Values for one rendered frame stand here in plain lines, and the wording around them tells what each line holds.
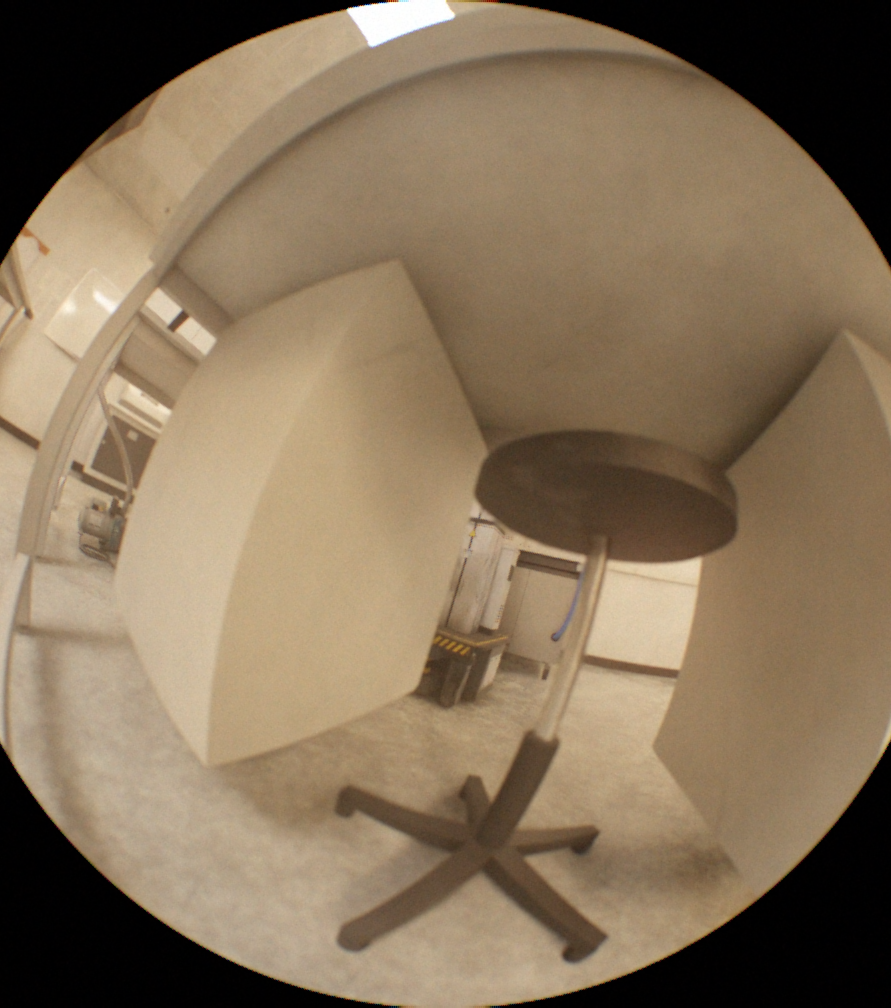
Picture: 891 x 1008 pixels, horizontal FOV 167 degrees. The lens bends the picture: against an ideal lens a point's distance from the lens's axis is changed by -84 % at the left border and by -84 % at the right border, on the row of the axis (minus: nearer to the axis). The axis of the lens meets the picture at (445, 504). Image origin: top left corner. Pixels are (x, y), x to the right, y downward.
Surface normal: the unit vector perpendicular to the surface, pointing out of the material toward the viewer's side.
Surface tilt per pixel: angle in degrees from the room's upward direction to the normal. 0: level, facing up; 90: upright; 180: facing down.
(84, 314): 90
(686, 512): 153
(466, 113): 180
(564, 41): 180
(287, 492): 90
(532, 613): 90
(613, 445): 90
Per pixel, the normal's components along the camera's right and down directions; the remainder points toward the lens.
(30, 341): 0.90, 0.18
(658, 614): -0.32, -0.33
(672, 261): -0.29, 0.93
